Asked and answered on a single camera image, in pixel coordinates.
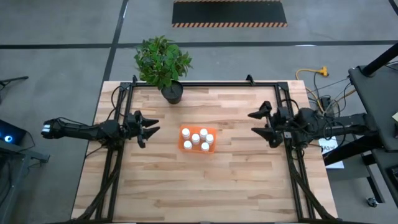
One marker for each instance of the caster wheel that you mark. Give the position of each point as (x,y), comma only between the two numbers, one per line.
(372,202)

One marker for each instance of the black tripod leg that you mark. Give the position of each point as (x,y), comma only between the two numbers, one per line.
(18,78)

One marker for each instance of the black computer with blue light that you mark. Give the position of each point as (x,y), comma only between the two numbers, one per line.
(14,132)

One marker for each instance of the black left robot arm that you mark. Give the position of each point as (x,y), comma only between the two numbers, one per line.
(81,132)

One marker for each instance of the small green leafy tree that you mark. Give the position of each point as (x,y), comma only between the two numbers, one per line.
(161,60)

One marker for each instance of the black plant pot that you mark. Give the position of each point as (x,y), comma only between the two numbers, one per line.
(172,93)

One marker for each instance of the black power strip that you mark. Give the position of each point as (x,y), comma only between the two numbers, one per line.
(326,102)

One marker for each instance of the white paper label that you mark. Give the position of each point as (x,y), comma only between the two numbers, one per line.
(337,164)

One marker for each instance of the thick black post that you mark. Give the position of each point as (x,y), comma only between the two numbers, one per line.
(381,59)

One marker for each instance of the orange translucent plastic basket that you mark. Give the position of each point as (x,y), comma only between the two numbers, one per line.
(182,146)

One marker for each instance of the black cart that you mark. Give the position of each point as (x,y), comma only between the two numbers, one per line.
(379,99)

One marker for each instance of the paper note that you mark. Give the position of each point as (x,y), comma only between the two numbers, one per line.
(395,116)

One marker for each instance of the black aluminium rig frame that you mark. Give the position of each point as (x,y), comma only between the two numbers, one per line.
(217,84)

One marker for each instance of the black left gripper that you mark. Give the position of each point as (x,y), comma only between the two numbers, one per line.
(135,126)

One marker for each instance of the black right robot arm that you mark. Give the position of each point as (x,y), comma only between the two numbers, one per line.
(342,124)

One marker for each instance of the black mat with hazard stripes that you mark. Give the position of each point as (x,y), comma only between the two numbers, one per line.
(228,12)

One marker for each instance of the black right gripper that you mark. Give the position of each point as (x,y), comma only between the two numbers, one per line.
(281,123)

